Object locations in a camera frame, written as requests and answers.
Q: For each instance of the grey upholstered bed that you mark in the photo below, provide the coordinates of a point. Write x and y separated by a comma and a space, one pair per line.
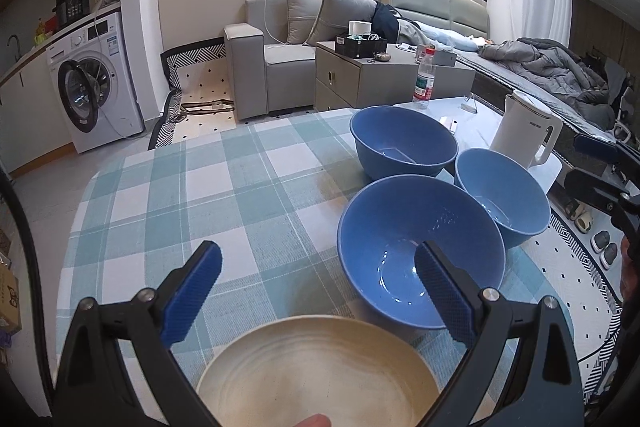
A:
440, 7

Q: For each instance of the blue bowl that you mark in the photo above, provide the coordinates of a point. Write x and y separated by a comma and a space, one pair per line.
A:
400, 132
505, 187
390, 227

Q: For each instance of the cardboard box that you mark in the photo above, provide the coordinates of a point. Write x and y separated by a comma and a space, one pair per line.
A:
9, 297

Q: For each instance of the clear plastic water bottle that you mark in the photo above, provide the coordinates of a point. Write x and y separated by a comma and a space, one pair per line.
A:
424, 82

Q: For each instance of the grey quilted duvet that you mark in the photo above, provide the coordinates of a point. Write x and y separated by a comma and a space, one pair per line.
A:
540, 67

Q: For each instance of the small dark pouch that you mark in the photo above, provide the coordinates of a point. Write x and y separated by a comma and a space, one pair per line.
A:
382, 57

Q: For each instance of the kitchen faucet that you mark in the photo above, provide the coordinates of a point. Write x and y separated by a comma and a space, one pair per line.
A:
12, 44

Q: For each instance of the grey sofa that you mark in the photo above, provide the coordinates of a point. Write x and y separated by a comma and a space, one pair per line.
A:
290, 72

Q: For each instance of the white electric kettle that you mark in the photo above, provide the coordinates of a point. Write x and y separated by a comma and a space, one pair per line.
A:
520, 127

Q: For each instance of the blue white checked tablecloth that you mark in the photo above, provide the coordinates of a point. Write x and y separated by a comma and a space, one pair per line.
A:
200, 187

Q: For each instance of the person's right hand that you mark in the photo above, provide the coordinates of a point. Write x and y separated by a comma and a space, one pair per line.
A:
632, 267

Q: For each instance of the grey white shoe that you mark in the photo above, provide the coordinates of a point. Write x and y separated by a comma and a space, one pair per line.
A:
609, 256
601, 241

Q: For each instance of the small grey box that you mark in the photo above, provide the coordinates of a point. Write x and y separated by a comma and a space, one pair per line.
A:
445, 58

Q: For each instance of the white washing machine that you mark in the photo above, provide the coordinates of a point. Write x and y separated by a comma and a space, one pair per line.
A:
120, 82

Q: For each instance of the beige round plate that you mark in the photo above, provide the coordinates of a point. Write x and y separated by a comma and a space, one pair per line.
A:
320, 372

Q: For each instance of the dark navy garment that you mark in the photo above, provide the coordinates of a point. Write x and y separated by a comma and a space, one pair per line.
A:
385, 22

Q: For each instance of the grey cushion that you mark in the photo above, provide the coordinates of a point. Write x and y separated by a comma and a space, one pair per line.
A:
302, 14
345, 14

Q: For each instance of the black storage tray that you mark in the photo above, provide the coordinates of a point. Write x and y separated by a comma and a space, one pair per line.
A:
357, 48

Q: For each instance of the clear acrylic stand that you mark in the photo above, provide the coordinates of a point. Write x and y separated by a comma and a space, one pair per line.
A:
470, 106

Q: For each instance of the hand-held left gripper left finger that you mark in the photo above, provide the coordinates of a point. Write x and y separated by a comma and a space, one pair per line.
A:
192, 292

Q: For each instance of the grey nightstand cabinet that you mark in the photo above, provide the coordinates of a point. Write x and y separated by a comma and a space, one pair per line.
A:
370, 82

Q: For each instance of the person's left hand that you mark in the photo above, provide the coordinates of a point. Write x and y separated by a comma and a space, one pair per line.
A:
312, 422

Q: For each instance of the black pressure cooker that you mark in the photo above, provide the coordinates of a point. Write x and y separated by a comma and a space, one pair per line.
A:
72, 9

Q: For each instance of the light blue pillow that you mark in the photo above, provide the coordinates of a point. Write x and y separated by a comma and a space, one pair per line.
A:
450, 39

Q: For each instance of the yellow bottle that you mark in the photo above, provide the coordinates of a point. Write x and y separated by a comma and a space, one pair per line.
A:
42, 34

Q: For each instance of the beige slipper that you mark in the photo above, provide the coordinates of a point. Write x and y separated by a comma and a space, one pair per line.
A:
585, 223

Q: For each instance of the white kitchen counter cabinet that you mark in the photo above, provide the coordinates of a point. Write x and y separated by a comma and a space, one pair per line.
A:
25, 117

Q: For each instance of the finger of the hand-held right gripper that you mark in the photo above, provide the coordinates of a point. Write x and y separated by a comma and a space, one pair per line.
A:
595, 147
590, 189

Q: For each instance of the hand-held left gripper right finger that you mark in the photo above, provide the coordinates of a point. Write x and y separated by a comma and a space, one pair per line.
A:
445, 297

